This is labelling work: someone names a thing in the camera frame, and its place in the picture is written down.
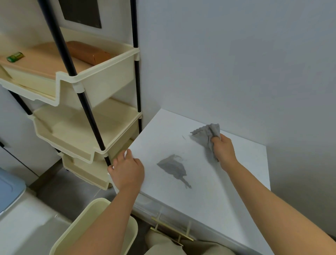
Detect grey dust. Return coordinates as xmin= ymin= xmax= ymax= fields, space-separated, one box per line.
xmin=156 ymin=154 xmax=192 ymax=189

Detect grey cleaning cloth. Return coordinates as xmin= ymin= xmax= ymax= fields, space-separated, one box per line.
xmin=190 ymin=123 xmax=222 ymax=162

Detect white bedside drawer cabinet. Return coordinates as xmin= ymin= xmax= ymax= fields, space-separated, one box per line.
xmin=110 ymin=108 xmax=275 ymax=255

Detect white storage bin blue lid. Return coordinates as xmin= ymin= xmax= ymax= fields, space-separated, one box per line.
xmin=0 ymin=168 xmax=73 ymax=255

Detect cream box orange lid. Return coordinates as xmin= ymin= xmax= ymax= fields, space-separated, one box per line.
xmin=0 ymin=42 xmax=92 ymax=98

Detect black wall panel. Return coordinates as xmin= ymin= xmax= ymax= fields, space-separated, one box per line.
xmin=58 ymin=0 xmax=102 ymax=29

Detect cream plastic waste bin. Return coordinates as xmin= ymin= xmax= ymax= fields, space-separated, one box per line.
xmin=49 ymin=197 xmax=139 ymax=255

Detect beige trousers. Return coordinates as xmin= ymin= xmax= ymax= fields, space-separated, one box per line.
xmin=144 ymin=230 xmax=237 ymax=255

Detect person's left forearm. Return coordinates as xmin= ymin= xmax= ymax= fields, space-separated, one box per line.
xmin=63 ymin=188 xmax=142 ymax=255

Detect green battery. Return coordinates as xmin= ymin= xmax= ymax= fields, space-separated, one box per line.
xmin=6 ymin=51 xmax=25 ymax=63

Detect gold drawer handle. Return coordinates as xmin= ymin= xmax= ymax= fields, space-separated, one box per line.
xmin=151 ymin=216 xmax=195 ymax=246

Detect cream tiered storage rack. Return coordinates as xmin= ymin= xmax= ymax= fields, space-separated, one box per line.
xmin=0 ymin=0 xmax=143 ymax=191

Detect person's right hand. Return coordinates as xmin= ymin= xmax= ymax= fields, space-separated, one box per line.
xmin=211 ymin=133 xmax=239 ymax=172

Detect brown cylindrical pouch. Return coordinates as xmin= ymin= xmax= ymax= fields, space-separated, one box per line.
xmin=65 ymin=41 xmax=112 ymax=66

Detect person's right forearm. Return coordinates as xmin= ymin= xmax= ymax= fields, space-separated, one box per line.
xmin=225 ymin=161 xmax=336 ymax=255

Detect white wardrobe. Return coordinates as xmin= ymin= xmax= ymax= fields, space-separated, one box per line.
xmin=0 ymin=87 xmax=62 ymax=186

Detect person's left hand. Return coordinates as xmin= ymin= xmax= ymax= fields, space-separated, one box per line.
xmin=107 ymin=149 xmax=145 ymax=192

